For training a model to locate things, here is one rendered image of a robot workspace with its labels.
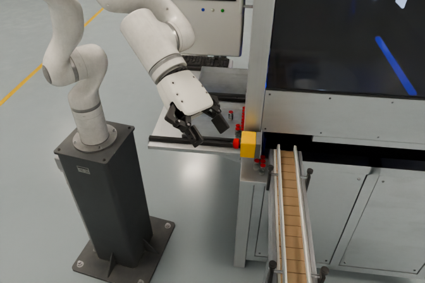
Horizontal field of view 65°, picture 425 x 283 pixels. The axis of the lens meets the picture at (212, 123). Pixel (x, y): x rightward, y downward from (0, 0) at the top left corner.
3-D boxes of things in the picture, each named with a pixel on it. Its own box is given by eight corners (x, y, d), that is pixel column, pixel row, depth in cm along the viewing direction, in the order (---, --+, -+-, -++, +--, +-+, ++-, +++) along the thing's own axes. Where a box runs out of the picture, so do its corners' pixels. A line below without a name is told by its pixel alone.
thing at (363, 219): (344, 86, 342) (370, 0, 287) (416, 287, 182) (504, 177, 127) (246, 80, 352) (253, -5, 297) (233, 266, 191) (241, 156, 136)
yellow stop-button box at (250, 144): (259, 146, 129) (260, 131, 125) (258, 158, 124) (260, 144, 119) (240, 144, 130) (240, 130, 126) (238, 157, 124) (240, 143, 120)
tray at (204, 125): (261, 110, 161) (262, 104, 159) (261, 146, 141) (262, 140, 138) (191, 105, 164) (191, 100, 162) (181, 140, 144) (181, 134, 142)
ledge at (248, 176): (275, 163, 136) (276, 160, 135) (276, 187, 126) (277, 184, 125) (241, 160, 137) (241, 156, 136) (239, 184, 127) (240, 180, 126)
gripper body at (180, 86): (177, 78, 81) (202, 116, 79) (145, 86, 73) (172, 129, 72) (194, 59, 76) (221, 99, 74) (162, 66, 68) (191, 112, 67)
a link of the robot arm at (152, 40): (176, 68, 81) (144, 80, 76) (147, 25, 83) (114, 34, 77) (189, 48, 74) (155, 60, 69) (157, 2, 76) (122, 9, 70)
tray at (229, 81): (262, 75, 187) (262, 69, 185) (261, 101, 167) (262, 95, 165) (202, 71, 190) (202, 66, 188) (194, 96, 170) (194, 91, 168)
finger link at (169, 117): (180, 96, 73) (195, 117, 73) (155, 107, 68) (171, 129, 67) (183, 93, 73) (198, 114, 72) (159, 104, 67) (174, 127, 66)
